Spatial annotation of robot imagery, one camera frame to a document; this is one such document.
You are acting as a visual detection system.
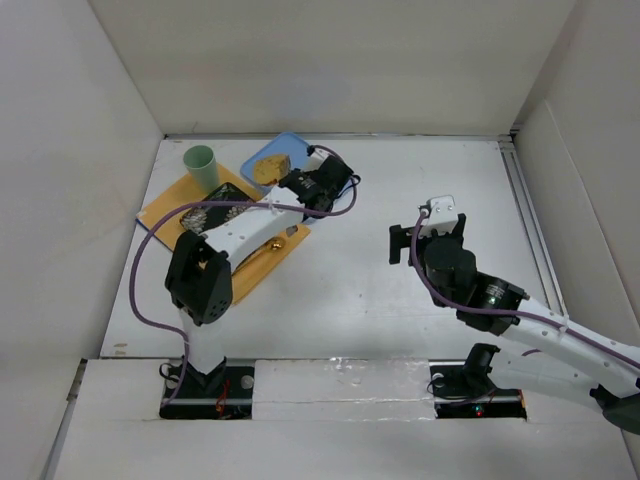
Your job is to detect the gold spoon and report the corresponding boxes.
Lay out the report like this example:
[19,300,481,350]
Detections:
[235,237,286,272]

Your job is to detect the blue plastic tray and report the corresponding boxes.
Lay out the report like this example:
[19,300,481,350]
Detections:
[240,132,322,191]

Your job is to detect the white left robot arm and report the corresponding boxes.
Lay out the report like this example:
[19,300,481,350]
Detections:
[165,155,355,389]

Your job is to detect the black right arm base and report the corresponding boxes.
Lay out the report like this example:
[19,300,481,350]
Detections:
[426,343,527,420]

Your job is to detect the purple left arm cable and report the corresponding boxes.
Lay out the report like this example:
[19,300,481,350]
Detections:
[129,143,362,407]

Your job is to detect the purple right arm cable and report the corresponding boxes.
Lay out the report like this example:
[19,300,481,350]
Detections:
[407,208,640,372]

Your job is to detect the aluminium frame rail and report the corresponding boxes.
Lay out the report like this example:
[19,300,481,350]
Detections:
[498,135,567,314]

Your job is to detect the green plastic cup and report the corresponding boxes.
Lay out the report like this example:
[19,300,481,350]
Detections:
[183,145,220,194]

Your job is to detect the black floral square plate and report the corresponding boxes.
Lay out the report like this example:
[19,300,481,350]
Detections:
[179,182,254,234]

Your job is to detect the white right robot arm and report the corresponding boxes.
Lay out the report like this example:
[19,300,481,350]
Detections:
[389,215,639,434]

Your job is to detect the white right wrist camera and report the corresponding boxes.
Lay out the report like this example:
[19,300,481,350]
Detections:
[419,195,458,236]

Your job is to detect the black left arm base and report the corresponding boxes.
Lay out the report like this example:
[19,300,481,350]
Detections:
[159,362,255,420]

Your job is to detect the toasted bread slice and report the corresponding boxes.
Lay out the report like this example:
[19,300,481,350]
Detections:
[253,153,291,186]

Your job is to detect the metal tongs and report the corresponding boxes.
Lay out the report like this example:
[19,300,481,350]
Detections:
[285,225,298,237]

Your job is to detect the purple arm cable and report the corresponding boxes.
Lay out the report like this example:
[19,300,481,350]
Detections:
[407,208,640,372]
[129,143,362,407]

